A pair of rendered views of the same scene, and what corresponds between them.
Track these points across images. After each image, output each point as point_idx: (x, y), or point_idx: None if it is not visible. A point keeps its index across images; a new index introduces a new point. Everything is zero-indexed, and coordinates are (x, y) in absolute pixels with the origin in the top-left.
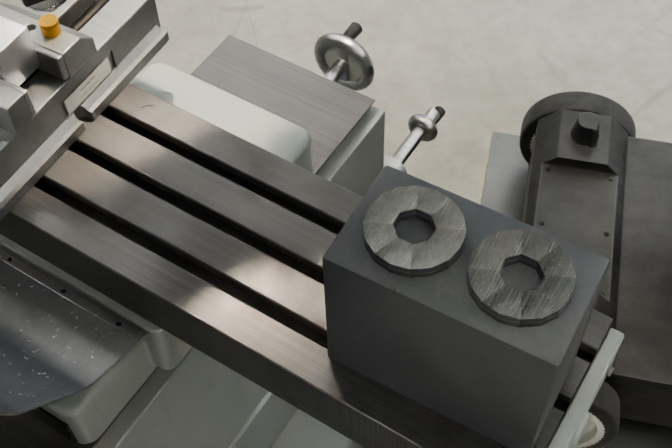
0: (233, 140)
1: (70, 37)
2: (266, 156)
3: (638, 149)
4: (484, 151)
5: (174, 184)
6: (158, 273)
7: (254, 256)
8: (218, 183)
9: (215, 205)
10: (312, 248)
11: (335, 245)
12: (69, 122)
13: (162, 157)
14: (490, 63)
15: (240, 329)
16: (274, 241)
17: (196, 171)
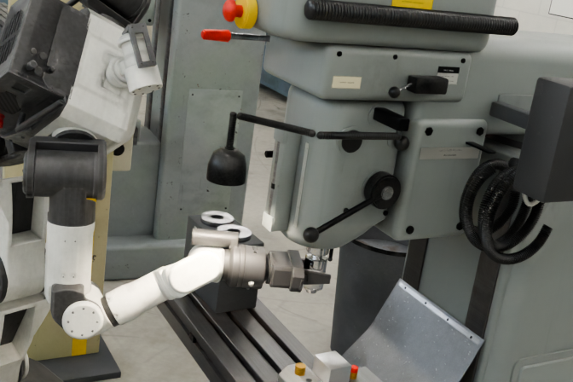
0: (230, 368)
1: (292, 367)
2: (222, 357)
3: None
4: None
5: (269, 367)
6: (297, 348)
7: (256, 336)
8: (250, 359)
9: (257, 354)
10: (233, 328)
11: (258, 242)
12: None
13: (267, 378)
14: None
15: (278, 324)
16: (245, 336)
17: (256, 367)
